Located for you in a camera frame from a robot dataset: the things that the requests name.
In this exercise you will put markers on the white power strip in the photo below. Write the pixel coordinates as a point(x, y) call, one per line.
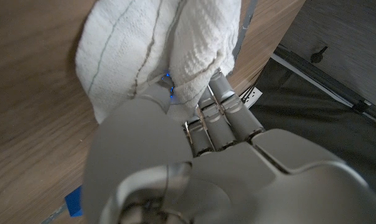
point(252, 96)

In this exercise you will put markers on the small blue block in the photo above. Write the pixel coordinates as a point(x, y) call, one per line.
point(74, 202)

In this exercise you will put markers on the black bag with zipper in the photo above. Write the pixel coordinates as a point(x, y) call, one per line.
point(315, 124)

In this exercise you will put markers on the white cloth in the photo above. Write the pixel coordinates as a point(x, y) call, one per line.
point(125, 46)

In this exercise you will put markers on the black backdrop stand pole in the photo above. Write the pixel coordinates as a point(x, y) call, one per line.
point(331, 84)

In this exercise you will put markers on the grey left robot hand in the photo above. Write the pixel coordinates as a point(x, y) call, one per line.
point(225, 186)

